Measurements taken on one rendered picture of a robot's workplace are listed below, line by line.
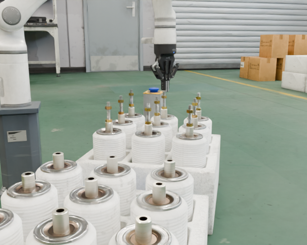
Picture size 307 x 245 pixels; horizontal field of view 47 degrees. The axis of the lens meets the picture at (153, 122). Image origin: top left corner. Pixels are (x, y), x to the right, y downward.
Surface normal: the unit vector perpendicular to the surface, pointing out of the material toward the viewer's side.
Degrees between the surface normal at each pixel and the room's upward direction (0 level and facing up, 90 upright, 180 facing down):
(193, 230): 0
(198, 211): 0
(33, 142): 87
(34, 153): 90
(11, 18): 93
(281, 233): 0
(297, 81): 90
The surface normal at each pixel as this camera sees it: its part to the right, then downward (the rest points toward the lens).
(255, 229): 0.00, -0.97
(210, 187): -0.22, 0.22
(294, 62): -0.96, 0.07
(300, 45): 0.21, 0.22
